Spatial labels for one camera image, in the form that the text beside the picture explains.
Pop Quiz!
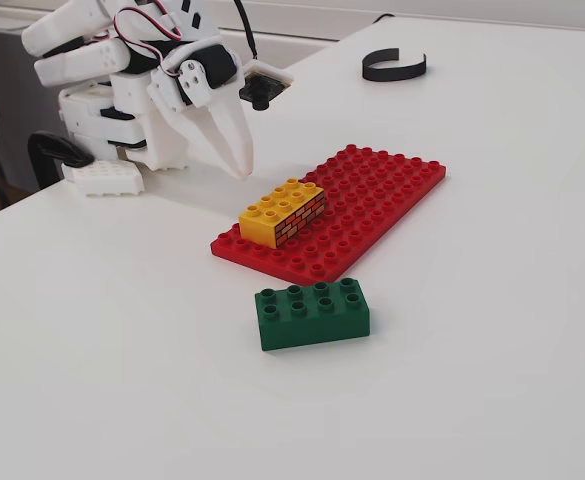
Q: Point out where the black curved plastic strip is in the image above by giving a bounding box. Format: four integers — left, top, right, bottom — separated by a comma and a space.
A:
361, 48, 428, 83

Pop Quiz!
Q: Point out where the red lego baseplate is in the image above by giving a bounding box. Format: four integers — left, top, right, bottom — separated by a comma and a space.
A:
210, 143, 448, 281

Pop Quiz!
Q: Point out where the black table clamp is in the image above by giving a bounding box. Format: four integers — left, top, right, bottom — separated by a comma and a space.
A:
26, 130, 96, 191

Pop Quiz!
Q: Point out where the white fixed gripper jaw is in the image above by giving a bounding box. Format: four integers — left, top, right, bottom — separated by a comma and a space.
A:
184, 105, 236, 174

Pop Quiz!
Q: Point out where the green lego brick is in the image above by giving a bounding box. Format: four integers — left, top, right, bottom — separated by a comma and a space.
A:
254, 277, 372, 353

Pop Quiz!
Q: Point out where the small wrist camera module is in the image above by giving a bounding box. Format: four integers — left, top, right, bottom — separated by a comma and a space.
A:
239, 59, 293, 111

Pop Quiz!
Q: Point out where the white movable gripper jaw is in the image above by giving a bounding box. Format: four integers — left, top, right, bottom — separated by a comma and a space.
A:
146, 58, 256, 180

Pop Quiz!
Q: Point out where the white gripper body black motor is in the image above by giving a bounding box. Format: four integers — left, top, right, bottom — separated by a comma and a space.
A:
157, 33, 246, 105

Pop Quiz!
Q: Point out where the red white black servo wire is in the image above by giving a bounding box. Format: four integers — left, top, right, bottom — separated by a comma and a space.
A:
113, 8, 184, 77

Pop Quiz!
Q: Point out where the black camera cable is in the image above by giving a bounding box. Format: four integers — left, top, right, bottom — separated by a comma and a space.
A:
232, 0, 259, 62

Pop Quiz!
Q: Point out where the yellow lego brick brick print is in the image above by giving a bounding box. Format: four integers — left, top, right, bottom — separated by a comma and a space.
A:
238, 178, 327, 250

